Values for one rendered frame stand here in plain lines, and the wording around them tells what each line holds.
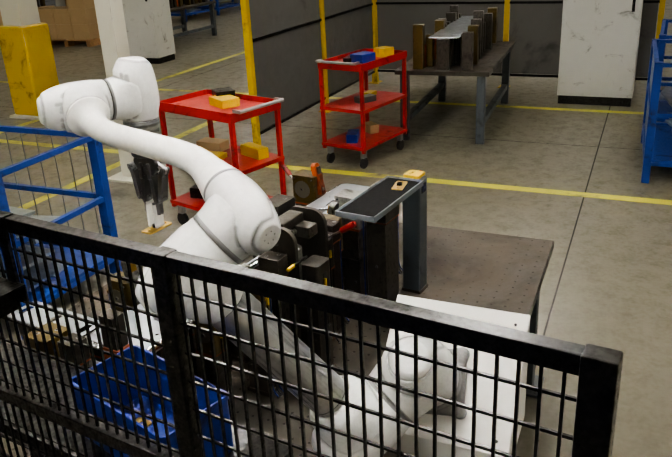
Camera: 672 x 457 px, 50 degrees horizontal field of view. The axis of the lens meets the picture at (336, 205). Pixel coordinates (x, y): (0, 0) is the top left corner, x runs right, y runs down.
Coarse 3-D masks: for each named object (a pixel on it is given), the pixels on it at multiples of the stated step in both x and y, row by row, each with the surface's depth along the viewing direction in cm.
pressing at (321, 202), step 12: (336, 192) 285; (312, 204) 274; (324, 204) 273; (252, 264) 226; (132, 312) 201; (132, 324) 194; (144, 324) 194; (156, 324) 194; (96, 336) 189; (144, 336) 188; (156, 336) 188; (144, 348) 183; (156, 348) 183
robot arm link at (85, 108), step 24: (48, 96) 164; (72, 96) 164; (96, 96) 166; (48, 120) 164; (72, 120) 163; (96, 120) 161; (120, 144) 158; (144, 144) 157; (168, 144) 156; (192, 144) 156; (192, 168) 152; (216, 168) 147
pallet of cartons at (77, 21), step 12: (72, 0) 1420; (84, 0) 1416; (48, 12) 1450; (60, 12) 1441; (72, 12) 1431; (84, 12) 1422; (48, 24) 1462; (60, 24) 1452; (72, 24) 1442; (84, 24) 1432; (96, 24) 1456; (60, 36) 1461; (72, 36) 1452; (84, 36) 1442; (96, 36) 1458
